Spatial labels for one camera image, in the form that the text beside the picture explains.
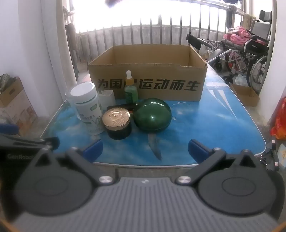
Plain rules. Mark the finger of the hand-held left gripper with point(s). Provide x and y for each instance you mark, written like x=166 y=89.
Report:
x=52 y=142
x=9 y=129

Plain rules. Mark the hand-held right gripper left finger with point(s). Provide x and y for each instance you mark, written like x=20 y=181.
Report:
x=92 y=149

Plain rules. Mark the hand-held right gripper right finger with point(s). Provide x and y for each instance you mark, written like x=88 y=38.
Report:
x=197 y=149

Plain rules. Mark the black jar with gold lid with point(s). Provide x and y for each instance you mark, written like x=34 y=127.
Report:
x=116 y=129

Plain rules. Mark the white supplement bottle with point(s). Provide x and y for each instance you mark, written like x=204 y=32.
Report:
x=86 y=104

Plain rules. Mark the black rectangular box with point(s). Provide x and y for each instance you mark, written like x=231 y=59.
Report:
x=121 y=105

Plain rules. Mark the small white box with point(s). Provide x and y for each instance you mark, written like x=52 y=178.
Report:
x=107 y=98

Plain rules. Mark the dark green round container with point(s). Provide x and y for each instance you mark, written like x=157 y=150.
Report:
x=152 y=116

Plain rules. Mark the green dropper bottle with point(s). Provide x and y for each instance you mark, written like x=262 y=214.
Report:
x=131 y=93

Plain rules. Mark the large brown cardboard box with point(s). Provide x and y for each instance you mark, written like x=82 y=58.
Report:
x=156 y=73

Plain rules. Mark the printed cardboard box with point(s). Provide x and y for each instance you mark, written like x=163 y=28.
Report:
x=15 y=109

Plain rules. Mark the camouflage cloth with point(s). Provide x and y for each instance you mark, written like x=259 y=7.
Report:
x=4 y=81

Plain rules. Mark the small open cardboard box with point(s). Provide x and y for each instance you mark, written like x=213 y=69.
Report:
x=245 y=94

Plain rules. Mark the white plastic bag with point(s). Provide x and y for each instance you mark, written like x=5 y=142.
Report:
x=240 y=79

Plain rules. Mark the orange red plastic bag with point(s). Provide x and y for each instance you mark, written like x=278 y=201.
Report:
x=279 y=125

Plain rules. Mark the grey folded panel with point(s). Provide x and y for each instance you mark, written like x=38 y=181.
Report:
x=71 y=51

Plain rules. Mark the black wheelchair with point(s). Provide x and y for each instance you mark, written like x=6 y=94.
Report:
x=257 y=46

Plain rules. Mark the pink clothes pile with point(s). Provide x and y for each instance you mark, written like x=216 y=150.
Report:
x=236 y=36

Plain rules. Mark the metal balcony railing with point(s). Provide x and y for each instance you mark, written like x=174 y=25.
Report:
x=160 y=35

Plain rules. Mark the beige towel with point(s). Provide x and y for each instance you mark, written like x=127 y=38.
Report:
x=248 y=22

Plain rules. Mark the pink frame wheelchair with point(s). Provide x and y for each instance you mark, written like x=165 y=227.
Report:
x=230 y=58

